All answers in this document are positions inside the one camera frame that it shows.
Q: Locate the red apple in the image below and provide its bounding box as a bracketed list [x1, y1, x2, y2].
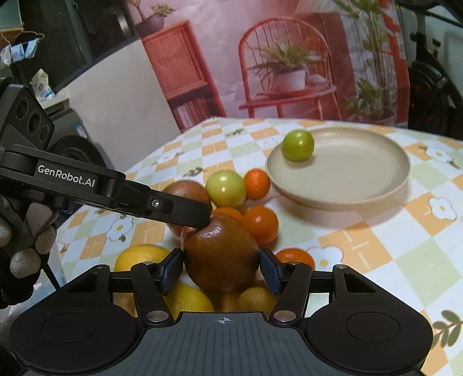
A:
[183, 213, 260, 293]
[161, 180, 213, 237]

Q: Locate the small tan round fruit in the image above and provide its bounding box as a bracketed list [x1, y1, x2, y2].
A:
[217, 291, 240, 312]
[238, 286, 277, 314]

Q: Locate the white packet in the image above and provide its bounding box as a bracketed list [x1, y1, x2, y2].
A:
[31, 69, 55, 102]

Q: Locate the white panel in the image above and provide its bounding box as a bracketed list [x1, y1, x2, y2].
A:
[67, 36, 181, 170]

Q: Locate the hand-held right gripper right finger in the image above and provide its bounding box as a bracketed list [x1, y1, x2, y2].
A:
[260, 249, 383, 324]

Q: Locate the person's left hand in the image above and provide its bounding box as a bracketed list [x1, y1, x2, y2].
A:
[0, 197, 56, 309]

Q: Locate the beige plate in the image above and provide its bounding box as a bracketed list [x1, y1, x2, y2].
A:
[266, 126, 411, 210]

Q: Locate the black exercise bike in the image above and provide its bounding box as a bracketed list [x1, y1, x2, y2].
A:
[394, 0, 463, 140]

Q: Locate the green apple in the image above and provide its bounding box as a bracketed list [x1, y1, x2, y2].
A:
[206, 170, 247, 207]
[281, 130, 315, 162]

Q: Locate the orange tangerine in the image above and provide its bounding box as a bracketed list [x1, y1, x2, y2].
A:
[242, 206, 279, 246]
[213, 207, 244, 222]
[243, 169, 271, 200]
[275, 248, 315, 270]

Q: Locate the dark window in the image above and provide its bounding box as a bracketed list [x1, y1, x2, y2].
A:
[22, 0, 140, 91]

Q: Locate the checkered flower tablecloth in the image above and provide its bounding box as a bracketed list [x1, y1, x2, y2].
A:
[56, 116, 463, 366]

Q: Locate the printed backdrop cloth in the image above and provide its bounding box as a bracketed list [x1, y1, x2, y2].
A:
[123, 0, 411, 132]

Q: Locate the yellow lemon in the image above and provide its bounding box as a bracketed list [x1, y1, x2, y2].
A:
[115, 245, 170, 272]
[163, 283, 216, 320]

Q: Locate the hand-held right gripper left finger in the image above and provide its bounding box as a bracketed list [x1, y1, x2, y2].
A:
[64, 249, 183, 325]

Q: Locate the grey washing machine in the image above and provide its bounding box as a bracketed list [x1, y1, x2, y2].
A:
[36, 97, 109, 170]

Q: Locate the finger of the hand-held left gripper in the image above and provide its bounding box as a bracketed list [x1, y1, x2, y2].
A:
[106, 180, 211, 230]

